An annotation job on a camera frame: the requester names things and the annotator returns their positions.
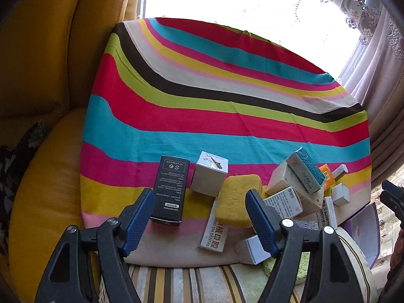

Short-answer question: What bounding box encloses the grey plain box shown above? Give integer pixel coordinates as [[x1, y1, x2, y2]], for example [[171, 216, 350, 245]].
[[235, 235, 271, 265]]

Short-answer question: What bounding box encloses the white dental long box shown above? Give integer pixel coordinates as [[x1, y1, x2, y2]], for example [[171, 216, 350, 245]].
[[198, 200, 229, 253]]

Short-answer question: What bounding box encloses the rainbow striped cloth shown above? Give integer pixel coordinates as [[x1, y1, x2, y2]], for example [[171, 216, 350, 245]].
[[79, 17, 373, 268]]

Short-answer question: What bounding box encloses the teal white small box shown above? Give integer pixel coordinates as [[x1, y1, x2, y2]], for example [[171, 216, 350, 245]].
[[286, 147, 325, 194]]

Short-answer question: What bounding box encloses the white saxophone cube box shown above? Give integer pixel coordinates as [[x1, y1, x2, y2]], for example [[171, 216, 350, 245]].
[[190, 151, 228, 197]]

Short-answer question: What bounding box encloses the white barcode medicine box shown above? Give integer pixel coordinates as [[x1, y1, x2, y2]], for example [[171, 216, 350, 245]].
[[316, 196, 338, 230]]

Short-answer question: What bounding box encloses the white green-edged box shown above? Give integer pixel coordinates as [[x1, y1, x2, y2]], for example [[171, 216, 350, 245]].
[[264, 187, 303, 219]]

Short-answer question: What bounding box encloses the striped plush cushion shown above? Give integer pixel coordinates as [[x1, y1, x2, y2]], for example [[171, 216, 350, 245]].
[[128, 227, 378, 302]]

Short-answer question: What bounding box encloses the beige patterned curtain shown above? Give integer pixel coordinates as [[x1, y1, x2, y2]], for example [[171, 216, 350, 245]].
[[340, 8, 403, 188]]

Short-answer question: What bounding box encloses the white lace curtain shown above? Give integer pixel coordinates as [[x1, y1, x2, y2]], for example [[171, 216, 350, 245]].
[[293, 0, 392, 45]]

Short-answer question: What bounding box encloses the cream herbal tall box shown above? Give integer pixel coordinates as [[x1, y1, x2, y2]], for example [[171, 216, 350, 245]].
[[266, 161, 324, 216]]

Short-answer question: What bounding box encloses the purple open cardboard box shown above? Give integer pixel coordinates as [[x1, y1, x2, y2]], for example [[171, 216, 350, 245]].
[[340, 203, 380, 268]]

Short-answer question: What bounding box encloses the green round sponge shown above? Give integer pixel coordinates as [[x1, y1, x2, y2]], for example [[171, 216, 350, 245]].
[[263, 252, 310, 285]]

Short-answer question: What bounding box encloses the orange tissue pack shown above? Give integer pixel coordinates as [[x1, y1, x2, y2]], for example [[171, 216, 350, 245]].
[[320, 164, 336, 191]]

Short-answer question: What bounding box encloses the small brown white box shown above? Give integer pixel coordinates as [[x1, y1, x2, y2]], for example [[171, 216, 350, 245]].
[[332, 164, 348, 181]]

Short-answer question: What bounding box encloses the yellow sponge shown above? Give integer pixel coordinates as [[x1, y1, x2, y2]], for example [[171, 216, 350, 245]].
[[215, 174, 262, 228]]

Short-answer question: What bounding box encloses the black rectangular box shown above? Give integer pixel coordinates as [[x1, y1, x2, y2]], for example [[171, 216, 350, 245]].
[[151, 155, 190, 226]]

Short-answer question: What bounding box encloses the yellow leather armchair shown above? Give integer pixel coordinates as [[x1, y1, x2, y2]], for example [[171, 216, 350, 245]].
[[1, 0, 138, 302]]

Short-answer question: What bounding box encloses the plain white cube box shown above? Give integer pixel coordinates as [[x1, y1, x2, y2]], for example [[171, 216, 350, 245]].
[[332, 183, 350, 207]]

